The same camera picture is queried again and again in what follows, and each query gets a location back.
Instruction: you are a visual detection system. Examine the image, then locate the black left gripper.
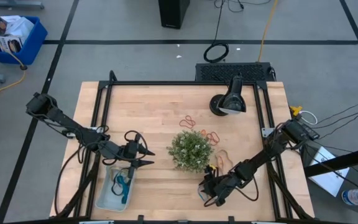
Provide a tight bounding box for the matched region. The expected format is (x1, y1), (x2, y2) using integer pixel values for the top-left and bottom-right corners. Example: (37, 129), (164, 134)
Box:
(121, 139), (156, 180)

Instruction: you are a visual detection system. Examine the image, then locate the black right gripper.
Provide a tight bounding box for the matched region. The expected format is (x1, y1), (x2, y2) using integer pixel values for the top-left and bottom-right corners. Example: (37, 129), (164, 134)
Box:
(201, 169), (239, 208)

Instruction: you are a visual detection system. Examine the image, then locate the blue wide rubber band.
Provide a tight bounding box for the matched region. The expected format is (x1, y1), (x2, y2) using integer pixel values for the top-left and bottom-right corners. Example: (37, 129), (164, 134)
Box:
(116, 174), (132, 205)

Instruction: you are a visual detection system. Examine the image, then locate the green plant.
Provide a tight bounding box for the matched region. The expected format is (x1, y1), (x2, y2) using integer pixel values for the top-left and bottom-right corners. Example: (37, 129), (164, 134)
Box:
(165, 129), (215, 174)

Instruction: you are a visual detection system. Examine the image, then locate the tan wide rubber band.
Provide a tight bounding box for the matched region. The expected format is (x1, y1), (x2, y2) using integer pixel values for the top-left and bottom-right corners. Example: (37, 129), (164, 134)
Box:
(214, 149), (234, 170)

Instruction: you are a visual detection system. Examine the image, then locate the red rubber band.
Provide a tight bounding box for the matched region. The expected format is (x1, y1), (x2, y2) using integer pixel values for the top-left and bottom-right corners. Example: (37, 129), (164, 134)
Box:
(210, 131), (221, 147)
(178, 115), (196, 129)

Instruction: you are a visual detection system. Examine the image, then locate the translucent white plastic bin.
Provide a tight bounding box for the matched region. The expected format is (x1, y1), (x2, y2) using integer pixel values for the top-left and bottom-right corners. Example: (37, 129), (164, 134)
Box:
(94, 164), (137, 213)

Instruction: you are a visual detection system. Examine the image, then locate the silver mounting plate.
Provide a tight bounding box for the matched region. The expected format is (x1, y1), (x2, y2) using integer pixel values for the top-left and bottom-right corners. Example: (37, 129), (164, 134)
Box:
(261, 126), (275, 138)

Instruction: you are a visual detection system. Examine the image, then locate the black desk lamp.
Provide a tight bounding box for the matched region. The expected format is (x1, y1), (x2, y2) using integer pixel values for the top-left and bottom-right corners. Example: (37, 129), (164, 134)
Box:
(209, 73), (247, 117)

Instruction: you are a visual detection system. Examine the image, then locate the white flat box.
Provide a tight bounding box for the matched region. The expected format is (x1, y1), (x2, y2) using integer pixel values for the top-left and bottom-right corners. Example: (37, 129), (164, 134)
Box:
(308, 146), (351, 198)

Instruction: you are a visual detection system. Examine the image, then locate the black power strip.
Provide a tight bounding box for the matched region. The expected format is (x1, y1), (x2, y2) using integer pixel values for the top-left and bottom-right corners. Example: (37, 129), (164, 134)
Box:
(301, 123), (321, 141)

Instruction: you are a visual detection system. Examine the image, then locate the yellow plug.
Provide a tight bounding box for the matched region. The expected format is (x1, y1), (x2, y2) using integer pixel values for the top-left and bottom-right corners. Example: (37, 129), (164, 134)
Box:
(288, 105), (304, 117)

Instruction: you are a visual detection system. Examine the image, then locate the black mesh computer case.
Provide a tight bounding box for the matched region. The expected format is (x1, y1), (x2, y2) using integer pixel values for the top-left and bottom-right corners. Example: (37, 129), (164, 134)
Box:
(195, 62), (277, 83)

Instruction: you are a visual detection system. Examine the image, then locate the black metal beam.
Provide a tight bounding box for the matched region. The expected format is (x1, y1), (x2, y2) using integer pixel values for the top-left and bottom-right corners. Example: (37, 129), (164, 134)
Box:
(303, 144), (358, 179)

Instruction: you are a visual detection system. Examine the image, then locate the black computer tower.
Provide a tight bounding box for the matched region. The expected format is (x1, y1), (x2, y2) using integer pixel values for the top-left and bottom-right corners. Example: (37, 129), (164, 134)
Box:
(157, 0), (191, 30)

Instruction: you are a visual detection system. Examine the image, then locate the blue plastic crate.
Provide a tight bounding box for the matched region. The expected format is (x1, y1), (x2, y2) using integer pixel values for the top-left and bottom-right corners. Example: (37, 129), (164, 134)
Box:
(0, 15), (48, 66)

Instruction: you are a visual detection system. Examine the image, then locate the printed cardboard box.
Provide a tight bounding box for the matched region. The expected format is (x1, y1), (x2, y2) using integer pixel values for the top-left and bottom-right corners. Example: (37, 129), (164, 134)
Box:
(0, 34), (24, 54)

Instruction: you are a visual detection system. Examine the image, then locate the white cardboard box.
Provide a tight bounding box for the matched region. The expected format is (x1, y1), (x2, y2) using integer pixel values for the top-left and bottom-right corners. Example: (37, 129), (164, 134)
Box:
(0, 14), (35, 45)

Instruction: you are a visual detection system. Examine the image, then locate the grey metal stand foot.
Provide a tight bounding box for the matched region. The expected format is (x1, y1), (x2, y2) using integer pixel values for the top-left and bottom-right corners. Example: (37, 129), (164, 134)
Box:
(0, 0), (45, 10)

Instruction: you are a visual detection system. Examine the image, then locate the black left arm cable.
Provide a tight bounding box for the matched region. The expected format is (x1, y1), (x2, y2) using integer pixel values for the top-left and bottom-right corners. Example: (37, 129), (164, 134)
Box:
(75, 124), (150, 167)

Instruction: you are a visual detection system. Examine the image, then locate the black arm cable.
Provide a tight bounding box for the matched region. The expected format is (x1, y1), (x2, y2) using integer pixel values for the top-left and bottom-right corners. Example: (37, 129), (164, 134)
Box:
(75, 124), (150, 167)
(202, 121), (291, 208)

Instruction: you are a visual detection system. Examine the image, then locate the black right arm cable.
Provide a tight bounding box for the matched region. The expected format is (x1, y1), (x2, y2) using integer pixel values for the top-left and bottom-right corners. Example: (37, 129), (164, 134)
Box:
(202, 121), (291, 208)

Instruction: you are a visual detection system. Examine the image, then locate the black aluminium table frame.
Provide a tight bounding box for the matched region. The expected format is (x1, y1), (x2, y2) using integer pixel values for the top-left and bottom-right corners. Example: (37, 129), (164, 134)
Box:
(50, 70), (315, 222)

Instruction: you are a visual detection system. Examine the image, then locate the black long cable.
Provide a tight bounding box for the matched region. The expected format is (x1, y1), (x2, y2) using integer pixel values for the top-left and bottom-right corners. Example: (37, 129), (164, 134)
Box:
(53, 144), (85, 216)

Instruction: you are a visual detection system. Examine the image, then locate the black coiled cable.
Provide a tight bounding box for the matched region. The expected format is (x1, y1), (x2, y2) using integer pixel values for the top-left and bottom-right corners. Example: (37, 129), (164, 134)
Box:
(203, 0), (230, 64)

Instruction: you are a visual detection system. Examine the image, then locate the white cable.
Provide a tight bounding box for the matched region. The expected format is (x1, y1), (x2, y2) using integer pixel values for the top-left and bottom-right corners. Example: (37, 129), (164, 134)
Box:
(300, 110), (319, 126)

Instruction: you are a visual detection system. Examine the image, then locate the yellow power cord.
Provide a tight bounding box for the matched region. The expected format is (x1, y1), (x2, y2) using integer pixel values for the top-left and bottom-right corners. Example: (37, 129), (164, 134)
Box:
(257, 0), (280, 63)

